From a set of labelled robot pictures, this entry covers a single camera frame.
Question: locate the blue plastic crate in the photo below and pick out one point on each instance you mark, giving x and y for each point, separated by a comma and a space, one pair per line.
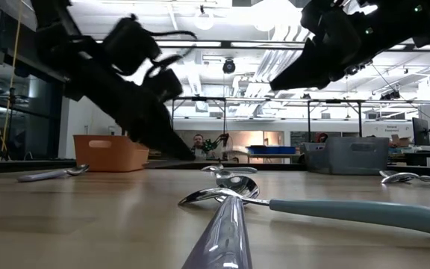
271, 150

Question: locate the white wall sign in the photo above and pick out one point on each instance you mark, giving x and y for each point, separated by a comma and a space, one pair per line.
391, 128

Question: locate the black office desk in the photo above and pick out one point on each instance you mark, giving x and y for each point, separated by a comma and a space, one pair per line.
424, 154

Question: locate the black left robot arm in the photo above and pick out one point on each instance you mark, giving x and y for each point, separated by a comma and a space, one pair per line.
129, 45

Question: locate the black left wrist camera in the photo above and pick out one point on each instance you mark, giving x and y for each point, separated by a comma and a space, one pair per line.
164, 86

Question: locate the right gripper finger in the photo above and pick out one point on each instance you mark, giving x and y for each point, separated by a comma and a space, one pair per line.
304, 76

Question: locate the grey plastic bin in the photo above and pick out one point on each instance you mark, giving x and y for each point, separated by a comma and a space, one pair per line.
349, 160

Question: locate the black metal workstation frame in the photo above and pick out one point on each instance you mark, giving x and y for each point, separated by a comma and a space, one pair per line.
334, 101
200, 99

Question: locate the green and black robot arm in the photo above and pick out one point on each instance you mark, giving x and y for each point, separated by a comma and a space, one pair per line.
215, 143

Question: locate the black overhead camera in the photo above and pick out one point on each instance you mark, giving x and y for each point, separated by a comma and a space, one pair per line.
228, 66

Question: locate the round ceiling lamp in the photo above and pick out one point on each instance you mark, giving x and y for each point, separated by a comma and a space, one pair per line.
204, 21

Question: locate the black computer monitor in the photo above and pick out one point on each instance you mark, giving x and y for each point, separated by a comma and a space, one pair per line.
421, 132

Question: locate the black ceiling-hung camera rig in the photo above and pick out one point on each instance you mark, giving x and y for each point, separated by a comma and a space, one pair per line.
390, 96
351, 70

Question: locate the orange plastic bin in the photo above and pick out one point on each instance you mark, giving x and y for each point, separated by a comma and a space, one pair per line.
103, 157

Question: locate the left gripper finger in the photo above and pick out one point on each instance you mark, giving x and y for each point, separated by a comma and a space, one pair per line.
159, 142
170, 125

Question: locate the black tripod stand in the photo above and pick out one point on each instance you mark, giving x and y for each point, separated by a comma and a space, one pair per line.
11, 123

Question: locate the brown cardboard box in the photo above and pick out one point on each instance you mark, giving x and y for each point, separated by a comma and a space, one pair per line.
401, 141

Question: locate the person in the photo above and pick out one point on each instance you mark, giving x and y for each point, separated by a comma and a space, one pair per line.
199, 143
321, 137

